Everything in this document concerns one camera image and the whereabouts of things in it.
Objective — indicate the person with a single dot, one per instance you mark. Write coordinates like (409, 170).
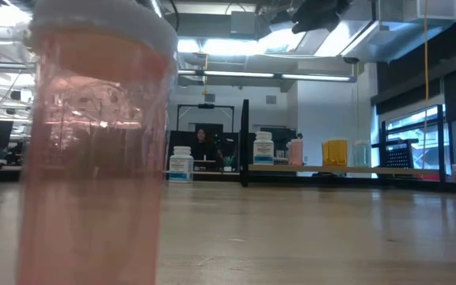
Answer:
(202, 144)

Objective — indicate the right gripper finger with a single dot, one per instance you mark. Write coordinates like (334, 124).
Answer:
(311, 25)

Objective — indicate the wooden shelf black frame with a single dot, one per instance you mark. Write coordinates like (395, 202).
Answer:
(370, 170)

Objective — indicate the black background monitor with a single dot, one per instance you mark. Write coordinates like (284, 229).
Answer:
(281, 136)

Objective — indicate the long ceiling light strip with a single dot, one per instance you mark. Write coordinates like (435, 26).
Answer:
(315, 77)
(236, 74)

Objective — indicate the white melatonin supplement bottle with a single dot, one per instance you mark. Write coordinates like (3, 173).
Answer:
(181, 164)
(263, 148)

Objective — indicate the grey ceiling box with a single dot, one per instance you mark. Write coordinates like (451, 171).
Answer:
(244, 23)

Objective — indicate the black mesh panel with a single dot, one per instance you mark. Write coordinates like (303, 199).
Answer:
(400, 158)

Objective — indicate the black background gantry frame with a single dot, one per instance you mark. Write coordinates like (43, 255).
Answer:
(206, 106)

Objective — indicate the black background partition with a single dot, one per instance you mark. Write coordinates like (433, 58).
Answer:
(232, 146)

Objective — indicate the wooden background desk top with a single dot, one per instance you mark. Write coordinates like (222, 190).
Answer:
(212, 173)

